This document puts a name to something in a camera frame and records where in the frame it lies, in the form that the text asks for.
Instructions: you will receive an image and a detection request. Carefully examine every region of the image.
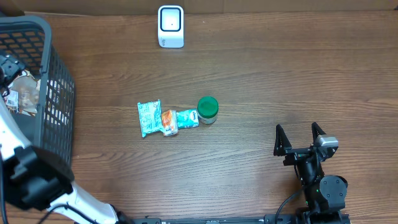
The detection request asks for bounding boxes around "grey plastic mesh basket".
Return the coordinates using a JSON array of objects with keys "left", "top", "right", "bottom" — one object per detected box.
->
[{"left": 1, "top": 16, "right": 76, "bottom": 164}]

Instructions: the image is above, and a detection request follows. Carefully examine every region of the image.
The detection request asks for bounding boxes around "white barcode scanner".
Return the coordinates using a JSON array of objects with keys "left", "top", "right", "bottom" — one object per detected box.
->
[{"left": 157, "top": 5, "right": 184, "bottom": 49}]

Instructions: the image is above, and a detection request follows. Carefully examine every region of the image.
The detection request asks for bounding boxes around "small teal tissue pack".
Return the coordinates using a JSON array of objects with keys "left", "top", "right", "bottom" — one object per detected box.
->
[{"left": 177, "top": 109, "right": 199, "bottom": 129}]

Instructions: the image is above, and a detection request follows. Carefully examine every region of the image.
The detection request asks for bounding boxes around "teal wet wipes pack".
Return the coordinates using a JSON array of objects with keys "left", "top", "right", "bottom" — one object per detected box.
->
[{"left": 137, "top": 100, "right": 164, "bottom": 138}]

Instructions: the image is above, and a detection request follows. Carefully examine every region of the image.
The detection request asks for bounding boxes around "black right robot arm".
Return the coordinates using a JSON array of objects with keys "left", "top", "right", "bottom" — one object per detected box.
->
[{"left": 274, "top": 122, "right": 351, "bottom": 224}]

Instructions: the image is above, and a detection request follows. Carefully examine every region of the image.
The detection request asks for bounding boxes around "brown pastry bag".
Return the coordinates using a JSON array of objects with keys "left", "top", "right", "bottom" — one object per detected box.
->
[{"left": 4, "top": 70, "right": 40, "bottom": 116}]

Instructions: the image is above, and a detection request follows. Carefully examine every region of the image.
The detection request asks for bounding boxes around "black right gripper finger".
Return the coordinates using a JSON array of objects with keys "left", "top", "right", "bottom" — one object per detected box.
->
[
  {"left": 274, "top": 124, "right": 292, "bottom": 156},
  {"left": 312, "top": 122, "right": 326, "bottom": 146}
]

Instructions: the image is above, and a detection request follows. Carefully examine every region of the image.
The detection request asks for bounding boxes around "green lid jar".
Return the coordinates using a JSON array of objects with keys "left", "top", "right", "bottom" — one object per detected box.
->
[{"left": 197, "top": 96, "right": 219, "bottom": 124}]

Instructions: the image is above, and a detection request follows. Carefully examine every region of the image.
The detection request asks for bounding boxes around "orange tissue pack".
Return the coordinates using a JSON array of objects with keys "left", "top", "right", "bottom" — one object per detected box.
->
[{"left": 161, "top": 110, "right": 178, "bottom": 136}]

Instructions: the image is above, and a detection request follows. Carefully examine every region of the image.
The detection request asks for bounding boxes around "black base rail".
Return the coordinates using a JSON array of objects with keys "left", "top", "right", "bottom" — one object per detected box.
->
[{"left": 130, "top": 213, "right": 351, "bottom": 224}]

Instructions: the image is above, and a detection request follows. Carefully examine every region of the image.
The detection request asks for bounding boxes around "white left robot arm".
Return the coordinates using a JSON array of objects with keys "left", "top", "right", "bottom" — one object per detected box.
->
[{"left": 1, "top": 102, "right": 133, "bottom": 223}]

